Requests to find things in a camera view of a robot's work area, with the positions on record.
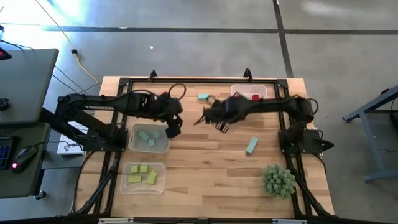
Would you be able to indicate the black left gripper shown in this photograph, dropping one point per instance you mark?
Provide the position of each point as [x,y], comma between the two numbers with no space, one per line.
[169,107]

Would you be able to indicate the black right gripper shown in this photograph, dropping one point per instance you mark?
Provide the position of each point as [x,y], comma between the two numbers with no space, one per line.
[225,110]

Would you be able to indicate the small teal cube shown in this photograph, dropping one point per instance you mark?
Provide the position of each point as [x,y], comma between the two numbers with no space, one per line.
[156,134]
[151,142]

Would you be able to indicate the red wooden block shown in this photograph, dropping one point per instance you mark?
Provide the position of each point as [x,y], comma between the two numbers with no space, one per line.
[255,97]

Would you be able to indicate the long teal block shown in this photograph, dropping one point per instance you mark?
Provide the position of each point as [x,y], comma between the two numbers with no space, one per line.
[252,145]

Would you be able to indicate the small green cube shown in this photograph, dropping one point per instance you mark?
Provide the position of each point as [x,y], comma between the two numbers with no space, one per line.
[144,168]
[134,169]

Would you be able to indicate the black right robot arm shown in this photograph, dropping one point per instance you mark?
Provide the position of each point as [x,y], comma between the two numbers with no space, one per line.
[270,105]

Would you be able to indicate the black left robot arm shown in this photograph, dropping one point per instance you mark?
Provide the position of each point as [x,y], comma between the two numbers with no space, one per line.
[124,104]

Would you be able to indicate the clear bin top right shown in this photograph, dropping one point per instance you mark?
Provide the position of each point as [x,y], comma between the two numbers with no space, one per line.
[245,90]

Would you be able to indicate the clear plastic bin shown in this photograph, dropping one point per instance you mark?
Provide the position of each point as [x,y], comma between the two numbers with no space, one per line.
[146,188]

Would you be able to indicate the artificial green plant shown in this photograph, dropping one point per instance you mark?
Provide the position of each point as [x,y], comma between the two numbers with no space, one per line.
[280,182]

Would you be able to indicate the white booklet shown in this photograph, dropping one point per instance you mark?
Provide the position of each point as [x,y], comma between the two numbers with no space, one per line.
[66,149]

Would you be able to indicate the black computer mouse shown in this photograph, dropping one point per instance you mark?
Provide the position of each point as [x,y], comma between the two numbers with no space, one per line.
[23,158]

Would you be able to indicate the blue-grey metal table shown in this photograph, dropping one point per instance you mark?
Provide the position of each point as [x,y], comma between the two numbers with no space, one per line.
[373,161]

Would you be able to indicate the dark grey desk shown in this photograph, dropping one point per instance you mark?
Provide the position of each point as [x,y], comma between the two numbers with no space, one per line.
[28,186]

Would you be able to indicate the black desk device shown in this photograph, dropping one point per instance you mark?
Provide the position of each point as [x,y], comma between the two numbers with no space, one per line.
[3,104]

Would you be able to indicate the black keyboard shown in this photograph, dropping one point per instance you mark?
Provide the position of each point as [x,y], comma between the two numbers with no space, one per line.
[4,152]

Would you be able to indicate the black desk gadget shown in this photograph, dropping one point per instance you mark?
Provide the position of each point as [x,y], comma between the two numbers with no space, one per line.
[4,55]

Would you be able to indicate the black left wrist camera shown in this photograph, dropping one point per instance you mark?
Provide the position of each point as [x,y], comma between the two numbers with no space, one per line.
[173,131]

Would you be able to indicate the black frame clamp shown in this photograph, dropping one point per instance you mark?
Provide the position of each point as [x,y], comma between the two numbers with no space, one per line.
[152,74]
[247,74]

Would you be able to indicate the black aluminium table frame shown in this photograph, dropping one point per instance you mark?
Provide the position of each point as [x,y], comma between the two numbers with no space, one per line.
[202,80]

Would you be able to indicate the white bracket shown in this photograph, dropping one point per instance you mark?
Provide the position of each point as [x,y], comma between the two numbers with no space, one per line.
[289,221]
[115,220]

